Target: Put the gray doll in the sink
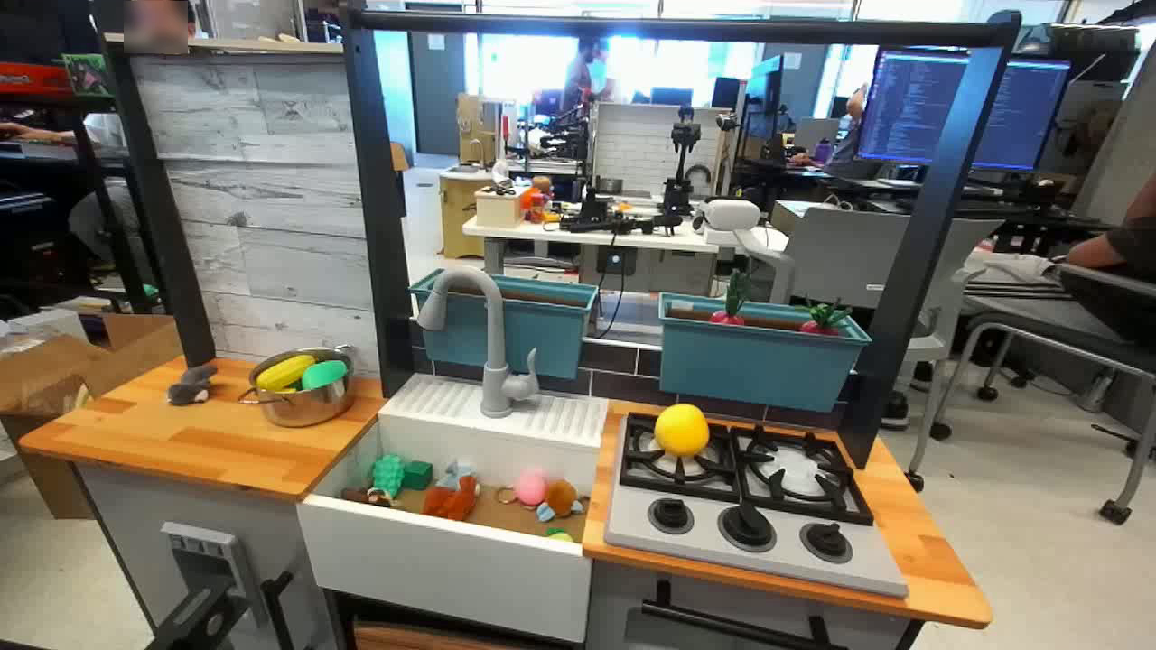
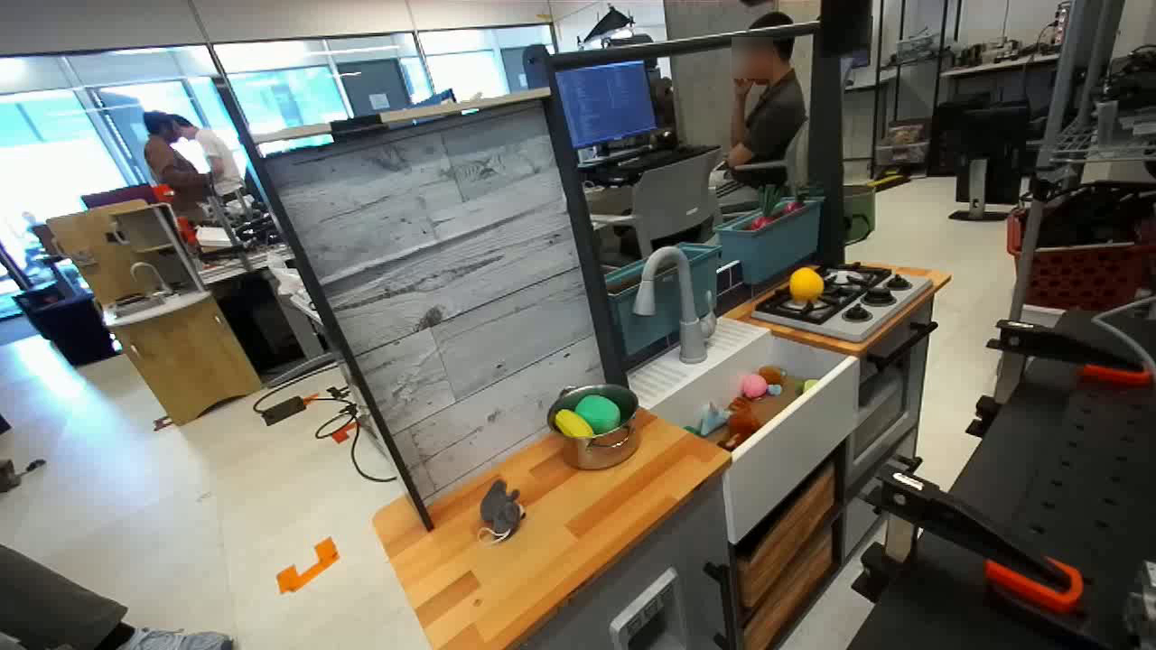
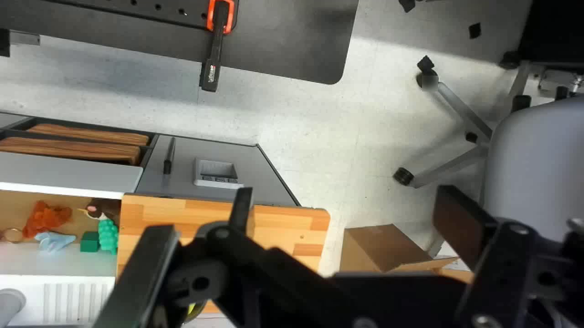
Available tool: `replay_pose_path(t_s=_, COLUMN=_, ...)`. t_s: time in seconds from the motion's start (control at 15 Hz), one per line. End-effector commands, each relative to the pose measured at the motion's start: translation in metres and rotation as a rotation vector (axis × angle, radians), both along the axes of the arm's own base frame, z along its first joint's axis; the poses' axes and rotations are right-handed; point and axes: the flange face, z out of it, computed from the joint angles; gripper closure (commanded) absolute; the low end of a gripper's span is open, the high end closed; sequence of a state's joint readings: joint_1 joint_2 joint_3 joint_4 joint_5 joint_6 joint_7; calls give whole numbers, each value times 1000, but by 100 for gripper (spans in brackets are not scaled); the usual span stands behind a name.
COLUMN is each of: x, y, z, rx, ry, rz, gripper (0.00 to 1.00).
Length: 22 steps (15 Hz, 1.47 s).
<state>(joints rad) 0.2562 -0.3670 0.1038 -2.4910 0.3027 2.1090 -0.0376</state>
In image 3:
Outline dark grey desk top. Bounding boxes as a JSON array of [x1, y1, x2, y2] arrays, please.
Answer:
[[0, 0, 361, 86]]

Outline office chair with silver legs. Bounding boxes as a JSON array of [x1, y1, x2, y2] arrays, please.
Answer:
[[390, 0, 584, 190]]

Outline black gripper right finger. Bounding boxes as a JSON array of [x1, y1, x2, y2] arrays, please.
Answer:
[[432, 185, 538, 328]]

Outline orange plush toy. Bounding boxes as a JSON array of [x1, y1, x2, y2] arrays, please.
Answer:
[[22, 201, 75, 241]]

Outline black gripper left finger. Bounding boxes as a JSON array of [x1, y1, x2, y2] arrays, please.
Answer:
[[93, 186, 270, 328]]

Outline brown cardboard box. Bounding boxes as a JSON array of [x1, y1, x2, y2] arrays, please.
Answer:
[[337, 223, 478, 288]]

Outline black bar door handle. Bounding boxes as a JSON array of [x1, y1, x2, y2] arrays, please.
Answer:
[[160, 137, 179, 179]]

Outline wooden lower shelf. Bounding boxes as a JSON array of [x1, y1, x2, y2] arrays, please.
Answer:
[[0, 121, 153, 166]]

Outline light green toy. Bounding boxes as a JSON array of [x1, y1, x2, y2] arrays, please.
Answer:
[[95, 216, 120, 257]]

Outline dark green block toy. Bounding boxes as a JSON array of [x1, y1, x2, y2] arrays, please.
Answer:
[[78, 230, 102, 256]]

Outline toy kitchen with wooden counter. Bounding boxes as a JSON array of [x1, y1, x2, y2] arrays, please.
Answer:
[[0, 117, 334, 328]]

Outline white farmhouse sink basin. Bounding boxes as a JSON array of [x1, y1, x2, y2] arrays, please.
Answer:
[[0, 152, 146, 328]]

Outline grey box door handle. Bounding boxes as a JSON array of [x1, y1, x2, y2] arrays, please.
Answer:
[[191, 157, 241, 192]]

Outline orange clamp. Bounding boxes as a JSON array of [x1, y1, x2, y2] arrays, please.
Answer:
[[204, 0, 239, 37]]

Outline small pink white toy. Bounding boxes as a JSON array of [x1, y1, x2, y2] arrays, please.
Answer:
[[77, 201, 106, 221]]

